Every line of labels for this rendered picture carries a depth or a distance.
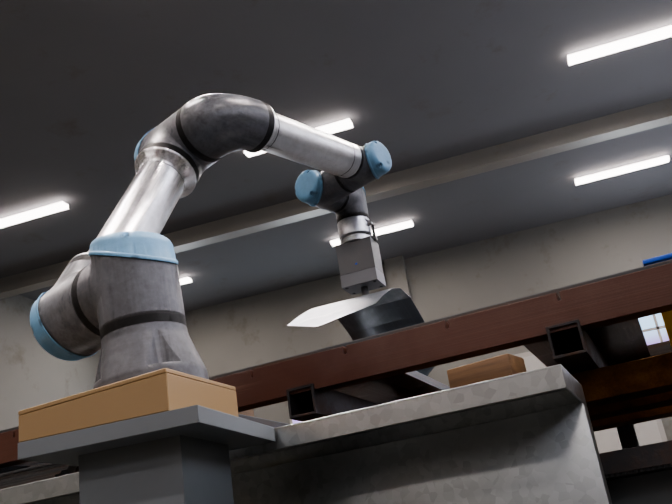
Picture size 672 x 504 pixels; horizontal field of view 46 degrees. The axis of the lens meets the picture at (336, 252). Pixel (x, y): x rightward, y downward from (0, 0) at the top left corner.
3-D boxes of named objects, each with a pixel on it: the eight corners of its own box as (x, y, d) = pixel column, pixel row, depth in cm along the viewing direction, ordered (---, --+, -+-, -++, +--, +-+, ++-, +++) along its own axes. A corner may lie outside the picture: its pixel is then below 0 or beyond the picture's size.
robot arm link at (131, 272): (132, 308, 102) (118, 212, 106) (74, 341, 109) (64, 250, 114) (204, 313, 111) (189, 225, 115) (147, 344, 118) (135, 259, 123)
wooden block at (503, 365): (452, 403, 116) (445, 369, 118) (470, 406, 121) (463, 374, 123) (515, 387, 111) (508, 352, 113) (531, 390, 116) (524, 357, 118)
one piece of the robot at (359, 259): (382, 233, 187) (394, 298, 181) (347, 243, 190) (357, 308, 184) (368, 219, 178) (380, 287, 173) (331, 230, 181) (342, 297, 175)
